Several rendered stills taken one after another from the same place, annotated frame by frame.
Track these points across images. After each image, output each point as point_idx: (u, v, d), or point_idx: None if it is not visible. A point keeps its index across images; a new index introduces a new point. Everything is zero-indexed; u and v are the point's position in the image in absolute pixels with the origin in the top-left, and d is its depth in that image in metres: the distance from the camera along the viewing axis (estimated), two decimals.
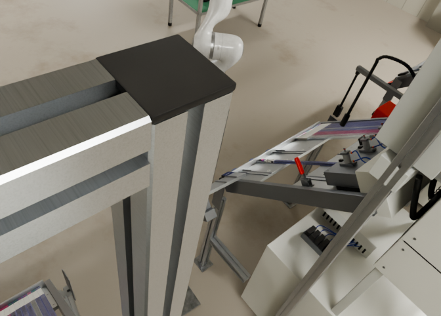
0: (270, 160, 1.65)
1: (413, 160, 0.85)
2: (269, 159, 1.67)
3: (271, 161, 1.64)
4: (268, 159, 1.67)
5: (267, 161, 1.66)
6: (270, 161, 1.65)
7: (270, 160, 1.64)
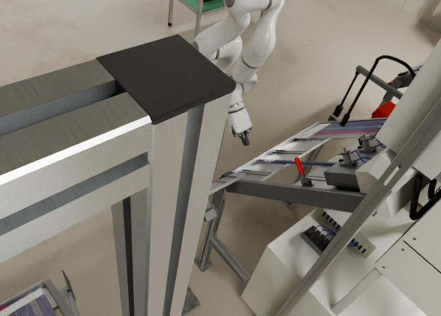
0: (270, 160, 1.65)
1: (413, 160, 0.85)
2: (269, 159, 1.67)
3: (271, 161, 1.64)
4: (268, 159, 1.67)
5: (267, 161, 1.66)
6: (270, 161, 1.65)
7: (270, 160, 1.64)
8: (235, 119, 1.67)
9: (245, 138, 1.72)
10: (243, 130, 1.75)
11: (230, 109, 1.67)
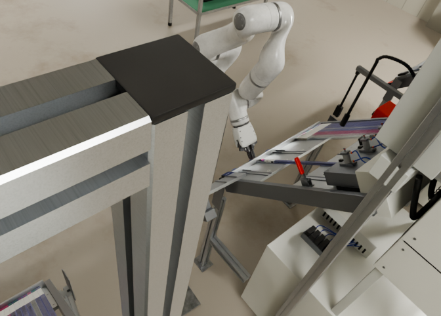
0: (270, 160, 1.65)
1: (413, 160, 0.85)
2: (269, 159, 1.67)
3: (271, 161, 1.64)
4: (268, 159, 1.67)
5: (267, 161, 1.66)
6: (270, 161, 1.65)
7: (270, 160, 1.64)
8: (240, 134, 1.69)
9: (251, 151, 1.73)
10: (249, 144, 1.76)
11: (235, 124, 1.68)
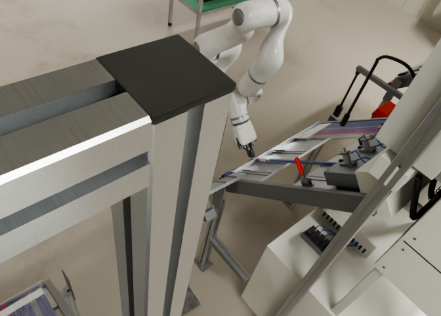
0: (264, 158, 1.68)
1: (413, 160, 0.85)
2: (264, 158, 1.69)
3: (266, 160, 1.67)
4: (262, 158, 1.70)
5: (262, 160, 1.69)
6: (265, 160, 1.67)
7: (265, 159, 1.67)
8: (240, 132, 1.68)
9: (251, 149, 1.72)
10: (248, 142, 1.75)
11: (235, 122, 1.67)
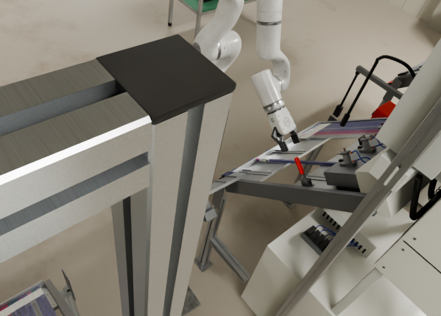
0: (264, 158, 1.68)
1: (413, 160, 0.85)
2: (264, 158, 1.69)
3: (266, 160, 1.67)
4: (262, 158, 1.70)
5: (262, 160, 1.69)
6: (265, 160, 1.67)
7: (265, 160, 1.67)
8: None
9: (291, 135, 1.55)
10: (282, 135, 1.47)
11: None
